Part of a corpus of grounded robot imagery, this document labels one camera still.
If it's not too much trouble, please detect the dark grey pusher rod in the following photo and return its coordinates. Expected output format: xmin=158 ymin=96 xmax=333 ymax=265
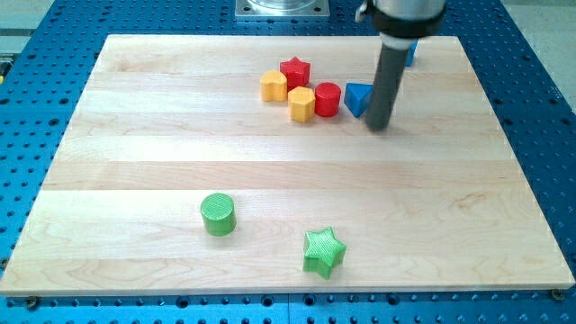
xmin=364 ymin=44 xmax=410 ymax=131

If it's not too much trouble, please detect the blue triangle block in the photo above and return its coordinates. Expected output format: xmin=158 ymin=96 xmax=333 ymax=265
xmin=344 ymin=83 xmax=373 ymax=118

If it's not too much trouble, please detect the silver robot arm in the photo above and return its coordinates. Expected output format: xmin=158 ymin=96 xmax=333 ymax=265
xmin=355 ymin=0 xmax=447 ymax=131

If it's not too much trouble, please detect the blue cube block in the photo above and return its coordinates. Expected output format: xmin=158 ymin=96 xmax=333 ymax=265
xmin=405 ymin=40 xmax=418 ymax=67

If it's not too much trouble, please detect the red cylinder block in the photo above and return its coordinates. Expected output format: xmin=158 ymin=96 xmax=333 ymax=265
xmin=315 ymin=82 xmax=341 ymax=117

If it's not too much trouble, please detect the yellow hexagon block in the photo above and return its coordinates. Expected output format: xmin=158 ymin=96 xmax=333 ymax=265
xmin=288 ymin=86 xmax=315 ymax=122

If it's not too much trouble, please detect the red star block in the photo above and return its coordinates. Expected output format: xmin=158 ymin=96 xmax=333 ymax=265
xmin=279 ymin=57 xmax=311 ymax=90

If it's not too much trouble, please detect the yellow heart block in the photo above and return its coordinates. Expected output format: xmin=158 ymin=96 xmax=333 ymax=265
xmin=260 ymin=70 xmax=287 ymax=102

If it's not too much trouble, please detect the green star block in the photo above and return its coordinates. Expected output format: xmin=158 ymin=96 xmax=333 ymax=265
xmin=302 ymin=227 xmax=347 ymax=280

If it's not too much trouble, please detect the green cylinder block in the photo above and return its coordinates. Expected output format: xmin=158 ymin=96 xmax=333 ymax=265
xmin=200 ymin=193 xmax=237 ymax=237

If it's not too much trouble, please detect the wooden board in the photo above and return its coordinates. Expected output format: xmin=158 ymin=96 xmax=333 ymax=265
xmin=1 ymin=35 xmax=574 ymax=296

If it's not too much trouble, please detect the blue perforated table plate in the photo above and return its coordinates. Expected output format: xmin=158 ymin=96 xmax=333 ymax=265
xmin=1 ymin=1 xmax=575 ymax=323

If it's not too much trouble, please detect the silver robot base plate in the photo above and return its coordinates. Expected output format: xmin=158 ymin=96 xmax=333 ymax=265
xmin=235 ymin=0 xmax=330 ymax=18

